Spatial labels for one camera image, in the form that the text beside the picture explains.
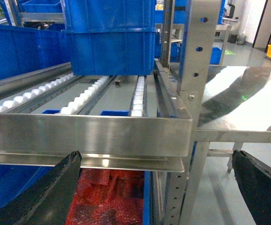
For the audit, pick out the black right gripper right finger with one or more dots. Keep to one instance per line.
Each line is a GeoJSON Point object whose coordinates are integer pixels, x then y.
{"type": "Point", "coordinates": [254, 181]}

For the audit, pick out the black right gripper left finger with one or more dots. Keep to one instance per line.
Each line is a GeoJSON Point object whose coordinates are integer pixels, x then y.
{"type": "Point", "coordinates": [47, 201]}

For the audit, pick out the blue bin with red bags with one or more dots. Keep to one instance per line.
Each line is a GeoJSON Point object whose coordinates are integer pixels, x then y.
{"type": "Point", "coordinates": [16, 179]}

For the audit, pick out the steel shelf rack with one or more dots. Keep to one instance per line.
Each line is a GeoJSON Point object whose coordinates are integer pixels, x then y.
{"type": "Point", "coordinates": [166, 145]}

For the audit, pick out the large blue bin left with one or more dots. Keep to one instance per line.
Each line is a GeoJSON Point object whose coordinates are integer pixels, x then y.
{"type": "Point", "coordinates": [24, 50]}

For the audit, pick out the blue bin on roller shelf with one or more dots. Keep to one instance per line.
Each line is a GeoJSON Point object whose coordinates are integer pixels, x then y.
{"type": "Point", "coordinates": [110, 37]}

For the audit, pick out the red bubble wrap bags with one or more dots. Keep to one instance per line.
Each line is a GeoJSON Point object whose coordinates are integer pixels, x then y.
{"type": "Point", "coordinates": [107, 197]}

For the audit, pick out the steel side table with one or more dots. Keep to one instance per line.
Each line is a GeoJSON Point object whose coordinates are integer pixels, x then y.
{"type": "Point", "coordinates": [236, 105]}

